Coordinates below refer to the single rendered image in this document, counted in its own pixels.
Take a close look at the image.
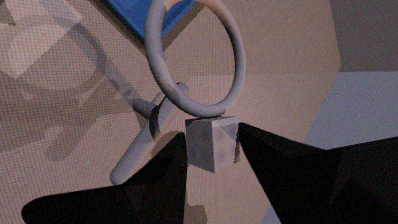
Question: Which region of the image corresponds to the grey metal ring with square tab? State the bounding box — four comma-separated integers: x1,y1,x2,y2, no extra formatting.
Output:
144,0,246,174

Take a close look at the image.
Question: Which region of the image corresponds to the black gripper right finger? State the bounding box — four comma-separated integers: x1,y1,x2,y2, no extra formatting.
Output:
238,122,398,224

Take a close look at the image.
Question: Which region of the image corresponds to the blue tray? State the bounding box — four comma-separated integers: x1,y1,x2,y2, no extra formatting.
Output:
100,0,196,47

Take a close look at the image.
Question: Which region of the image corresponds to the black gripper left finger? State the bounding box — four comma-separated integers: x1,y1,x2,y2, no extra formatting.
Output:
21,132,188,224

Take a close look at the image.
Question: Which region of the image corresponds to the grey metal cylinder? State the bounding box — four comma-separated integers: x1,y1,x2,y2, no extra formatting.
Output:
110,92,180,185

